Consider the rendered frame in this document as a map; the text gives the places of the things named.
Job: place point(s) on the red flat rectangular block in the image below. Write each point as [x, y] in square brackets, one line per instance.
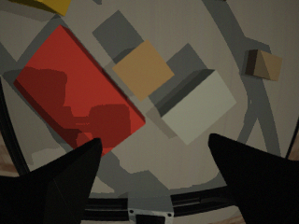
[74, 95]

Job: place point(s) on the yellow rectangular block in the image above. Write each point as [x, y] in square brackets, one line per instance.
[58, 7]

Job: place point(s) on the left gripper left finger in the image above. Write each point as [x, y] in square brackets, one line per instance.
[57, 192]

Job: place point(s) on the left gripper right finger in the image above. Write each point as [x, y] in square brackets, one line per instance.
[265, 187]

